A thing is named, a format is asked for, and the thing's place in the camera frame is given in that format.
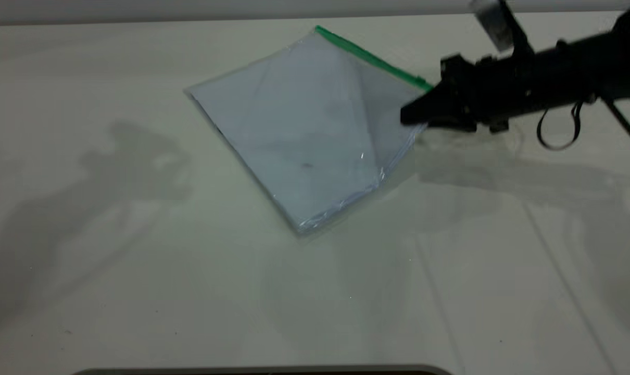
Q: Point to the green zipper slider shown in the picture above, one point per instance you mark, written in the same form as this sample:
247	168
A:
425	85

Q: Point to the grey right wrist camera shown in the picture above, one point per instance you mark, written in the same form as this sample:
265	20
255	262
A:
494	21

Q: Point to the clear plastic zip bag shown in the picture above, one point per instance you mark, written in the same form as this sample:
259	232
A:
315	125

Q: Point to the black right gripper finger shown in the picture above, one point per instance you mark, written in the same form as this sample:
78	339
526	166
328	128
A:
453	126
429	109

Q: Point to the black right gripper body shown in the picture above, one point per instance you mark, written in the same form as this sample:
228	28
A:
487	88

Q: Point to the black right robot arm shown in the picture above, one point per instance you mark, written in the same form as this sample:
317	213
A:
596	57

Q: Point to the dark rounded base plate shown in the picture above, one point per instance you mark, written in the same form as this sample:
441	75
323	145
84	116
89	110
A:
263	370

